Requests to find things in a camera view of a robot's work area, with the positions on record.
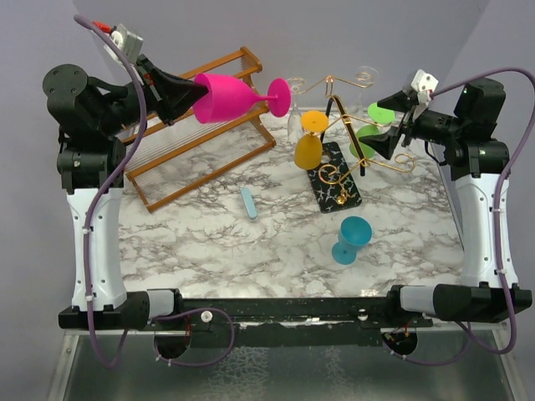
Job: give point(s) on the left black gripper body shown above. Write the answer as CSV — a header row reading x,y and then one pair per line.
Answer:
x,y
123,106

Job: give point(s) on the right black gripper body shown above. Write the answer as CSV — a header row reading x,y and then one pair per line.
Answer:
x,y
428,124

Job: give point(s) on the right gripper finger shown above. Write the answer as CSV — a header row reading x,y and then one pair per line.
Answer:
x,y
384,144
397,102

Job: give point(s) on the green plastic goblet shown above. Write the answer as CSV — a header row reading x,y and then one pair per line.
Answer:
x,y
379,116

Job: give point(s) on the pink plastic goblet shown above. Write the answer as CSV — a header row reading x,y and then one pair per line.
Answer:
x,y
229,98

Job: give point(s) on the orange plastic goblet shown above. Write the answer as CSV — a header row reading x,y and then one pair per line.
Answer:
x,y
309,149

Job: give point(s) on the blue plastic goblet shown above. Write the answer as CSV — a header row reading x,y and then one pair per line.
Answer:
x,y
354,234

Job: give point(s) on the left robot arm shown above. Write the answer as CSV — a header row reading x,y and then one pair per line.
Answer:
x,y
91,164

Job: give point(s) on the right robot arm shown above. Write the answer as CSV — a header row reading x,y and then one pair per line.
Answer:
x,y
488,291

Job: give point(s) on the wooden shelf rack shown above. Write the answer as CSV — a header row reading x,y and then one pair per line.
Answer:
x,y
173,160

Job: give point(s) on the light blue nail file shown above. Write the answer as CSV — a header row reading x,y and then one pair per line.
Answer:
x,y
249,204

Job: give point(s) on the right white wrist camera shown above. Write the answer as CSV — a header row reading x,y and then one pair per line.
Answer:
x,y
419,91

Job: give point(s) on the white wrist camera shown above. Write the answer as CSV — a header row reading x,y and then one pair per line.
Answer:
x,y
128,42
419,91

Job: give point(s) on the gold wire glass rack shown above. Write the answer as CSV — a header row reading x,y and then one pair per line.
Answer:
x,y
332,182

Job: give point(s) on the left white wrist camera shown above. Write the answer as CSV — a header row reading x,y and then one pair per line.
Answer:
x,y
128,42

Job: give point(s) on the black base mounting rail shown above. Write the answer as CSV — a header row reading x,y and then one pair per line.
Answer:
x,y
313,321

